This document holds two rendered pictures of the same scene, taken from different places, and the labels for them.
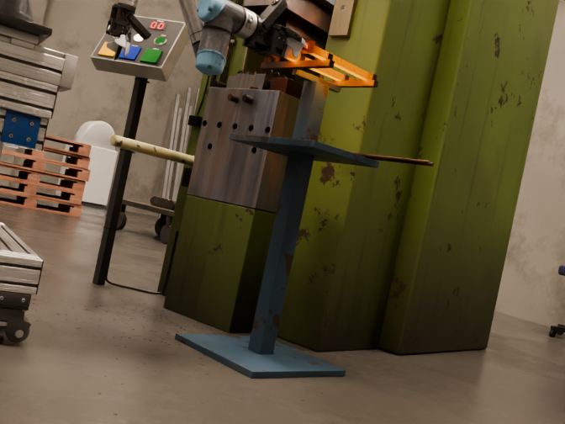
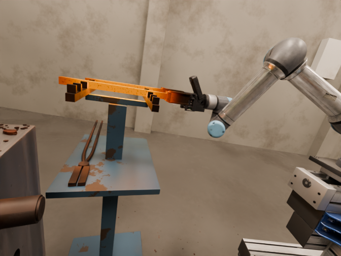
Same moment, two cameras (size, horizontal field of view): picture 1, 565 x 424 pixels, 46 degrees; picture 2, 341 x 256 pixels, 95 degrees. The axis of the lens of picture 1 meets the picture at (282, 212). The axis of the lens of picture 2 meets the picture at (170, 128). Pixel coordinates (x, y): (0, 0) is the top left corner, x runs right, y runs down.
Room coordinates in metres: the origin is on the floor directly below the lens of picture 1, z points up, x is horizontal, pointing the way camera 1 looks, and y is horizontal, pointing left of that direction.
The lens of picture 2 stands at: (2.56, 0.39, 1.02)
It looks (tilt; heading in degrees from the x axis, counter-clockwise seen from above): 17 degrees down; 205
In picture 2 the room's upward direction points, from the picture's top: 11 degrees clockwise
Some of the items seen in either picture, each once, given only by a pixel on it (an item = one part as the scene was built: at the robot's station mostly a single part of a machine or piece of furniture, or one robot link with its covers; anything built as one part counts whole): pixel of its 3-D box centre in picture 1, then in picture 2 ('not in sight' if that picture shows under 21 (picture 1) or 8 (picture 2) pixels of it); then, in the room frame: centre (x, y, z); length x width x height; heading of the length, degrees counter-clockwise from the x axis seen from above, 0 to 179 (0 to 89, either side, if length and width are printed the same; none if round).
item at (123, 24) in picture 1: (121, 22); not in sight; (2.59, 0.77, 1.08); 0.09 x 0.08 x 0.12; 120
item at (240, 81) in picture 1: (277, 95); not in sight; (2.81, 0.12, 0.96); 0.42 x 0.20 x 0.09; 141
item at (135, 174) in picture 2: (302, 150); (113, 157); (2.15, -0.02, 0.69); 0.40 x 0.30 x 0.02; 43
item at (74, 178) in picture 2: (351, 154); (92, 140); (2.13, -0.18, 0.70); 0.60 x 0.04 x 0.01; 46
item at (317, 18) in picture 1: (295, 13); not in sight; (2.81, 0.12, 1.32); 0.42 x 0.20 x 0.10; 141
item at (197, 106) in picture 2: (265, 36); (194, 101); (1.82, 0.15, 0.94); 0.12 x 0.08 x 0.09; 133
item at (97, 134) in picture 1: (87, 161); not in sight; (9.83, 2.98, 0.63); 0.66 x 0.54 x 1.26; 122
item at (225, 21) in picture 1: (220, 13); (222, 104); (1.71, 0.26, 0.95); 0.11 x 0.08 x 0.09; 133
